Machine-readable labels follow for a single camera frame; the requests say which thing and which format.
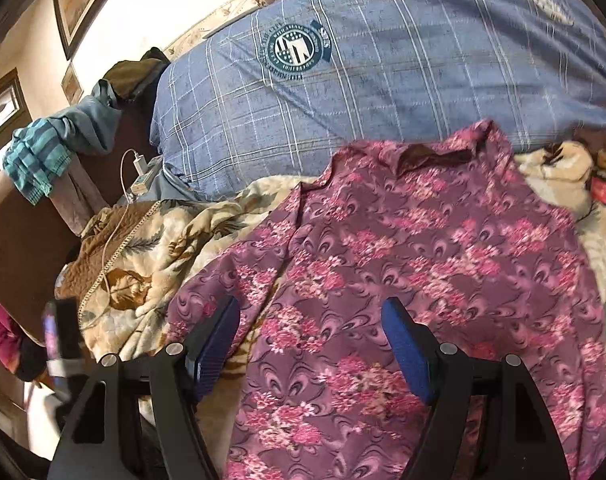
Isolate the teal striped garment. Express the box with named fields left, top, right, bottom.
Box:
left=2, top=117, right=73, bottom=206

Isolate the purple floral shirt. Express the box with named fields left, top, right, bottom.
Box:
left=168, top=122, right=606, bottom=479

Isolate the olive green garment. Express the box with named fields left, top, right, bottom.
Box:
left=103, top=58, right=165, bottom=100

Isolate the white charger with cable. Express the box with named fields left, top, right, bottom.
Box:
left=101, top=148, right=149, bottom=311

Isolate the beige leaf fleece blanket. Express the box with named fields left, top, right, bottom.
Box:
left=54, top=138, right=606, bottom=480

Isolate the red small object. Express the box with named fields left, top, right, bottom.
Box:
left=589, top=171, right=606, bottom=205

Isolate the blue plaid pillow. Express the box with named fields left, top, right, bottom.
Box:
left=150, top=0, right=606, bottom=200

